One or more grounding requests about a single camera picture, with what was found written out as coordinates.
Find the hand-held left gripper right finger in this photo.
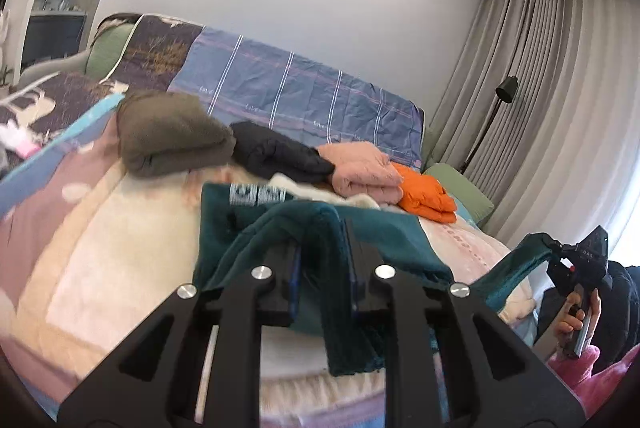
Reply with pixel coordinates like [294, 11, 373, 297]
[342, 221, 586, 428]

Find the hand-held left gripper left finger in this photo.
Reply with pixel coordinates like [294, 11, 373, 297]
[57, 242, 302, 428]

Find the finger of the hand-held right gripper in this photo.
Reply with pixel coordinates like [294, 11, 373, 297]
[546, 242, 576, 281]

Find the teal fleece hooded coat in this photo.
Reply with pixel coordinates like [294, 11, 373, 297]
[192, 172, 568, 377]

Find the person's right forearm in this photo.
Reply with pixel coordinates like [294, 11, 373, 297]
[597, 261, 640, 371]

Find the person's right hand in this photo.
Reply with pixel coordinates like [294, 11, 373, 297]
[554, 288, 601, 351]

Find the orange folded puffer jacket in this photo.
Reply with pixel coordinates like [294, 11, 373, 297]
[390, 162, 458, 224]

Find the green pillow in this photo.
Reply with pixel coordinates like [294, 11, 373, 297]
[424, 162, 496, 223]
[84, 22, 137, 82]

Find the pink folded jacket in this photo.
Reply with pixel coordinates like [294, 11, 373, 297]
[317, 141, 405, 209]

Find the black folded puffer jacket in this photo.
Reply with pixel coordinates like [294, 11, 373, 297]
[231, 121, 336, 184]

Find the grey pleated curtain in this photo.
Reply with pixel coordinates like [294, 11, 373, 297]
[425, 0, 640, 269]

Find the black floor lamp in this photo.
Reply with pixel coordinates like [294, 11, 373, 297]
[459, 76, 518, 174]

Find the blue plaid bed cover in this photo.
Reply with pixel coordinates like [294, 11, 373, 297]
[167, 26, 426, 171]

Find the olive folded fleece garment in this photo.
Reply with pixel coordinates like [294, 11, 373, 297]
[116, 91, 236, 179]

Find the dark deer print quilt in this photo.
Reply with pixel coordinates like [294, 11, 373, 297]
[0, 13, 206, 159]

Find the pink white small cloth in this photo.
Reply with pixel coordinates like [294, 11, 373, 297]
[0, 117, 42, 158]

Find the dark blue cabinet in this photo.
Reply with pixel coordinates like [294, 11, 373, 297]
[21, 11, 90, 70]

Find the grey upholstered bed frame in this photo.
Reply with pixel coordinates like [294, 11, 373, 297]
[17, 51, 93, 86]

